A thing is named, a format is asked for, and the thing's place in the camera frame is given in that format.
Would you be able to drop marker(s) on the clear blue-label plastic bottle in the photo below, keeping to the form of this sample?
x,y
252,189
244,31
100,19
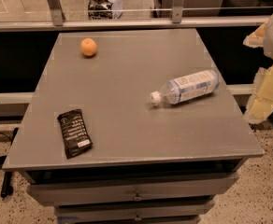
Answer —
x,y
182,89

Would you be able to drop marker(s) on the lower drawer metal knob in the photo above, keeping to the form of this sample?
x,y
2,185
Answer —
x,y
137,218

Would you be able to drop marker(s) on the black rxbar chocolate wrapper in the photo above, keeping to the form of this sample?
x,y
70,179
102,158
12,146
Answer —
x,y
74,133

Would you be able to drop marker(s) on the upper grey drawer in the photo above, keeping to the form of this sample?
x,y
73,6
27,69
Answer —
x,y
123,190

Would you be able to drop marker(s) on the metal railing frame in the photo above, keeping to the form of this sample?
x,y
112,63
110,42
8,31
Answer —
x,y
70,15

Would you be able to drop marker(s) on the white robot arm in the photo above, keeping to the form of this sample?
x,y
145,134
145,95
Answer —
x,y
268,39

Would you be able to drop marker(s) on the grey drawer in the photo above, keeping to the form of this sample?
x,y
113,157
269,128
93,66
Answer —
x,y
127,211
123,190

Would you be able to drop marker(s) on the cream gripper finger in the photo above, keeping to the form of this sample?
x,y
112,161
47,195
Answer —
x,y
260,104
256,38

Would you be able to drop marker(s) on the black and white background machine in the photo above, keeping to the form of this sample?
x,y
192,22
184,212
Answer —
x,y
104,9

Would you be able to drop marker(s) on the lower grey drawer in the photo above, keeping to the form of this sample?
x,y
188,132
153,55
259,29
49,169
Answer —
x,y
127,211

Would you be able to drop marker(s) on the upper drawer metal knob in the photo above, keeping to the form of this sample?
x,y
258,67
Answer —
x,y
137,197

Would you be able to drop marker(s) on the orange fruit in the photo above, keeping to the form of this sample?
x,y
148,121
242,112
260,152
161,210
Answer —
x,y
88,47

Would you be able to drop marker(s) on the grey drawer cabinet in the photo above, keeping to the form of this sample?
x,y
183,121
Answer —
x,y
131,138

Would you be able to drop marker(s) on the drawer metal knob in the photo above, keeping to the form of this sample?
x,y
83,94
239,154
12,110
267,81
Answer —
x,y
137,218
137,197

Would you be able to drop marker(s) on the black pole on floor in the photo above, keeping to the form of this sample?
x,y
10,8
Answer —
x,y
7,189

